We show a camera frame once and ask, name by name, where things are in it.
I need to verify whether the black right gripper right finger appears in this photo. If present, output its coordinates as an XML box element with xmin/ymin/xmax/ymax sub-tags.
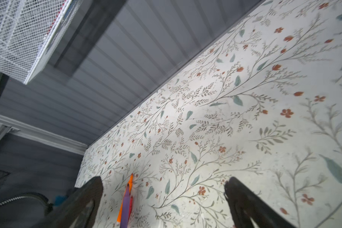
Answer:
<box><xmin>224</xmin><ymin>177</ymin><xmax>293</xmax><ymax>228</ymax></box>

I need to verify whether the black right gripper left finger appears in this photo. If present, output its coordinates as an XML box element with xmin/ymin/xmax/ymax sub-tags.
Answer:
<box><xmin>33</xmin><ymin>176</ymin><xmax>103</xmax><ymax>228</ymax></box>

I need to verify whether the purple marker pen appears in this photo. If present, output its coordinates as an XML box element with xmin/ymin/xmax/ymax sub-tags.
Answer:
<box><xmin>120</xmin><ymin>184</ymin><xmax>133</xmax><ymax>228</ymax></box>

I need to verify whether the orange marker pen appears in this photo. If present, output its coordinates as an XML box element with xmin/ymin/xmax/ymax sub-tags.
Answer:
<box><xmin>117</xmin><ymin>173</ymin><xmax>134</xmax><ymax>228</ymax></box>

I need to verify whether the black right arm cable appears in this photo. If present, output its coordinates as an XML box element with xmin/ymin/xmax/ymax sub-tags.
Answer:
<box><xmin>0</xmin><ymin>192</ymin><xmax>53</xmax><ymax>214</ymax></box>

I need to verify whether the white wire mesh basket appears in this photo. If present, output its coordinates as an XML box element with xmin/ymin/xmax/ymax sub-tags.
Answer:
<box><xmin>0</xmin><ymin>0</ymin><xmax>82</xmax><ymax>85</ymax></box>

